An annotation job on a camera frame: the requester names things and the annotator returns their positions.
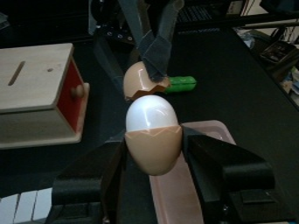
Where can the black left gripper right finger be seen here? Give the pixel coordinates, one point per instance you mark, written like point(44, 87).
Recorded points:
point(230, 169)

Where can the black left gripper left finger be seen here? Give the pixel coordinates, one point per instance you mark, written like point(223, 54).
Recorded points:
point(87, 175)

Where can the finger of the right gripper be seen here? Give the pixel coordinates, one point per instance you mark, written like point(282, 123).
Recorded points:
point(170, 32)
point(134, 20)

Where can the tan eggshell half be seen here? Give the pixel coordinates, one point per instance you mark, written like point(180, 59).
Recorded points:
point(136, 80)
point(154, 151)

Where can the white toy egg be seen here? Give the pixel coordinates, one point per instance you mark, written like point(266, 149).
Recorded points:
point(151, 112)

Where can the pink plastic plate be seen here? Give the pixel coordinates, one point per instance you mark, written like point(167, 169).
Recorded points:
point(175, 192)

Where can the green toy vegetable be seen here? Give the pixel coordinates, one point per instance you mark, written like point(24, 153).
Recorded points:
point(180, 84)

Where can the white slatted toy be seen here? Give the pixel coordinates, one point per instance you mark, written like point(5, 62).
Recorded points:
point(25, 207)

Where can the dark box with label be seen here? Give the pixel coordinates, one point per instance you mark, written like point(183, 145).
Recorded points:
point(278, 51)

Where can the wooden box with red drawer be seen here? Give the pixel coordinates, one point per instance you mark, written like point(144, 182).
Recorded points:
point(36, 93)

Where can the pile of papers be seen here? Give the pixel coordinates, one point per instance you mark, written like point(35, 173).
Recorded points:
point(292, 84)

